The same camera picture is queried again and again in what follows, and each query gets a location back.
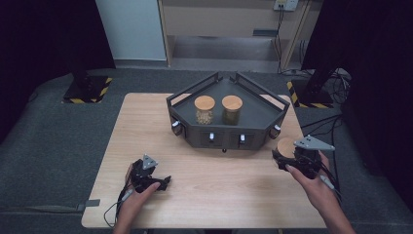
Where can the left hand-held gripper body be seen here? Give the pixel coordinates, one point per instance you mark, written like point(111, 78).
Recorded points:
point(142, 177)

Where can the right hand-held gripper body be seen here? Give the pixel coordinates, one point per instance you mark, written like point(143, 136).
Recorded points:
point(308, 159)

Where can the glass jar with wooden lid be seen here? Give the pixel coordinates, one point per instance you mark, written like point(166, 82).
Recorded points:
point(286, 147)

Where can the black corner rack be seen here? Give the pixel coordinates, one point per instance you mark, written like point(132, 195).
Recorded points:
point(256, 113)

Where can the glass jar of green beans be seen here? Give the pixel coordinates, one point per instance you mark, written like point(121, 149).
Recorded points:
point(232, 113)

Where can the glass jar of pale beans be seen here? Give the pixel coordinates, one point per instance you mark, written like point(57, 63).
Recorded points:
point(204, 113)

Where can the person's left hand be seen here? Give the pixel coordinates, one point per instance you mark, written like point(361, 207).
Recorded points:
point(138, 200)

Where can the person's right hand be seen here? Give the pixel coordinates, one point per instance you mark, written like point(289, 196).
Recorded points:
point(316, 191)

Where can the black stand with striped base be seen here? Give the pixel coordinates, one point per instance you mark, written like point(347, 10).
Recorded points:
point(313, 94)
point(85, 91)

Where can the black curtain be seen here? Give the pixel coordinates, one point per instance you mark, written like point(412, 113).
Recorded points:
point(376, 81)
point(39, 48)

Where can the white panel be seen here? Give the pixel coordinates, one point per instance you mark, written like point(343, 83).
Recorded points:
point(133, 29)

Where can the white power outlet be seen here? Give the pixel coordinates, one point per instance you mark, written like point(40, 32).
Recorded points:
point(286, 4)

